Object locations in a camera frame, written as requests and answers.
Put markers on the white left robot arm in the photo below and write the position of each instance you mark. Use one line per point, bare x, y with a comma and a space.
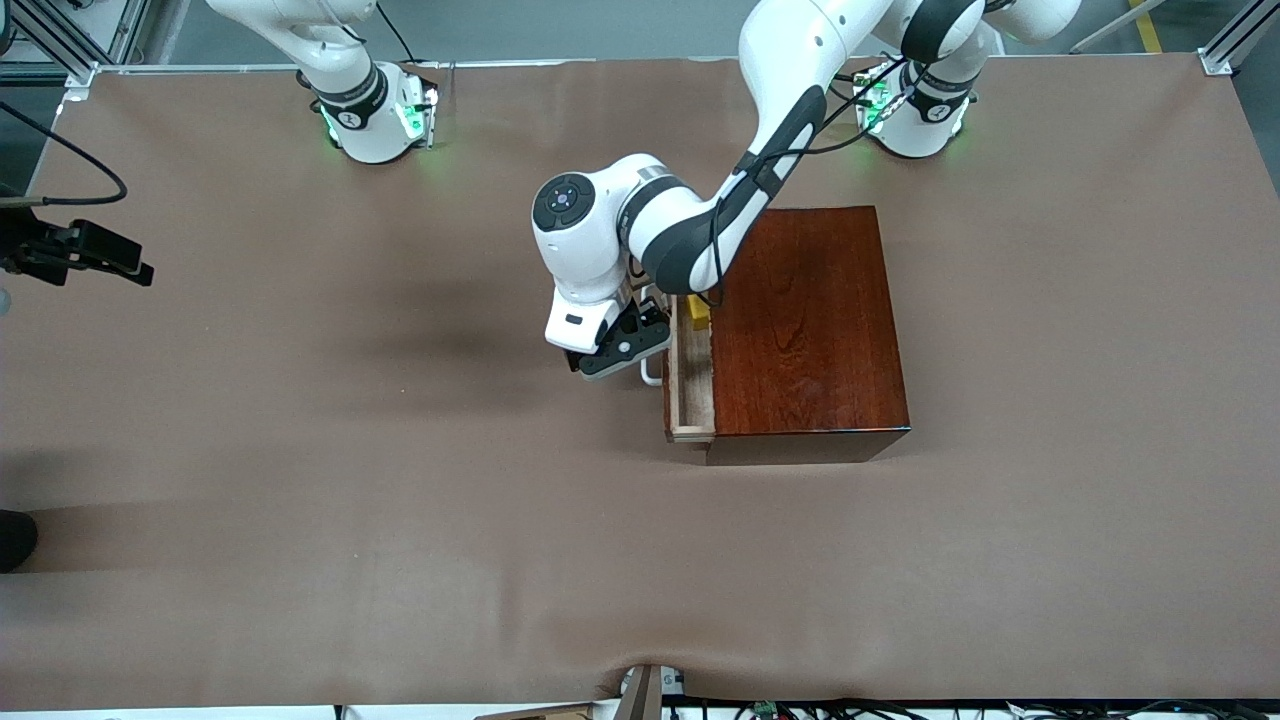
780, 60

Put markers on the yellow wooden block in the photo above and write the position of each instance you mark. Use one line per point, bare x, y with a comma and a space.
697, 315

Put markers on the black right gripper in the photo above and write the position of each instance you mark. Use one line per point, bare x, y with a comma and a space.
28, 252

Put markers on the grey camera stand post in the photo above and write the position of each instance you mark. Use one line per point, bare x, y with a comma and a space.
640, 700

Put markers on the brown cardboard piece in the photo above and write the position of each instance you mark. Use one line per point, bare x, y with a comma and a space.
560, 714

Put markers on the aluminium frame profile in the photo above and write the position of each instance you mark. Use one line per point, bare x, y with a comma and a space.
125, 30
1225, 50

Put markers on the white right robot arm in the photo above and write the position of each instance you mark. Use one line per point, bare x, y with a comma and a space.
372, 135

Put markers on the brown table cover sheet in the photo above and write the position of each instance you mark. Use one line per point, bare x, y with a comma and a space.
450, 560

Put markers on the dark brown wooden cabinet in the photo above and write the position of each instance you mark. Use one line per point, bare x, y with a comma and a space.
820, 330

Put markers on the black rounded object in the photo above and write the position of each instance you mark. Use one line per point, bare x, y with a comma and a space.
15, 540

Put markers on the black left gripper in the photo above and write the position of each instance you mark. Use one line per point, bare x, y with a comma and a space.
573, 362

